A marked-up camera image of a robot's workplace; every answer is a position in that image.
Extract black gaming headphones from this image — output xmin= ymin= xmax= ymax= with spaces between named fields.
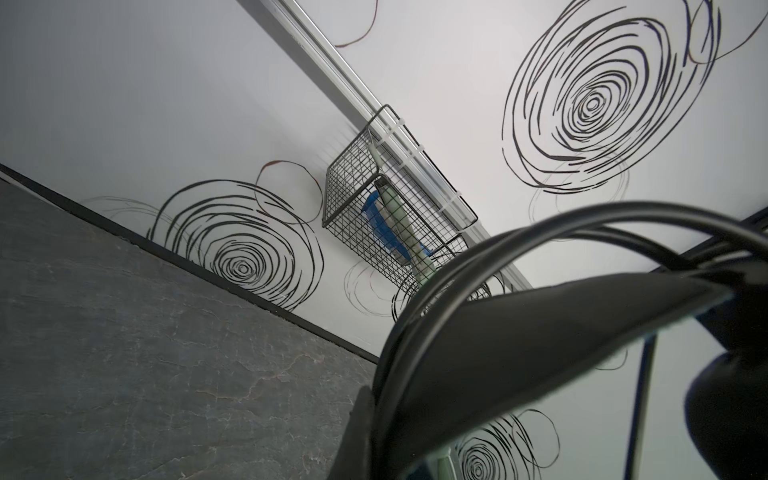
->
xmin=329 ymin=202 xmax=767 ymax=479

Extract black wire wall basket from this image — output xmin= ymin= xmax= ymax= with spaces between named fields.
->
xmin=322 ymin=105 xmax=478 ymax=295

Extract blue tool in basket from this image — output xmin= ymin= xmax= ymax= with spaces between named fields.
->
xmin=362 ymin=190 xmax=410 ymax=266

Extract green brush in basket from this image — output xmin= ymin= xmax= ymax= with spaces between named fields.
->
xmin=374 ymin=175 xmax=436 ymax=286

